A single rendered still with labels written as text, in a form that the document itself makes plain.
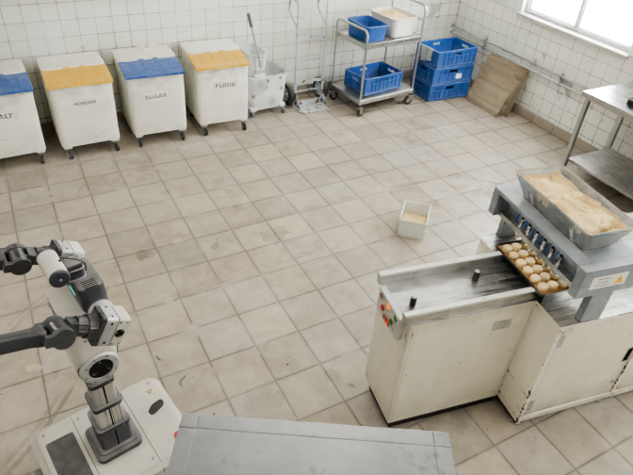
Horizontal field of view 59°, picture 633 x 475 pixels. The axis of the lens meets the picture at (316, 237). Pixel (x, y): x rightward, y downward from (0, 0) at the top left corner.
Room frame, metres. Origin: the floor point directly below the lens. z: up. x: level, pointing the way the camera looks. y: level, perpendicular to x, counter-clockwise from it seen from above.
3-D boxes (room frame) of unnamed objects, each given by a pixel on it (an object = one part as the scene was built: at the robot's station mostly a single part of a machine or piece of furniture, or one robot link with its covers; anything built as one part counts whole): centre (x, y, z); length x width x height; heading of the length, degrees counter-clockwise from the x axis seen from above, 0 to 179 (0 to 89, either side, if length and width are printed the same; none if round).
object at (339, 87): (6.27, -0.51, 0.57); 0.85 x 0.58 x 1.13; 128
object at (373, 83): (6.27, -0.50, 0.28); 0.56 x 0.38 x 0.20; 129
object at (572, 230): (2.29, -1.20, 1.25); 0.56 x 0.29 x 0.14; 21
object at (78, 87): (4.76, 2.26, 0.38); 0.64 x 0.54 x 0.77; 32
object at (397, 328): (1.98, -0.39, 0.77); 0.24 x 0.04 x 0.14; 21
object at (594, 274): (2.29, -1.20, 1.01); 0.72 x 0.33 x 0.34; 21
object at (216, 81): (5.42, 1.14, 0.38); 0.64 x 0.54 x 0.77; 28
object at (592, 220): (2.29, -1.20, 1.28); 0.54 x 0.27 x 0.06; 21
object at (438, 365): (2.11, -0.73, 0.45); 0.70 x 0.34 x 0.90; 111
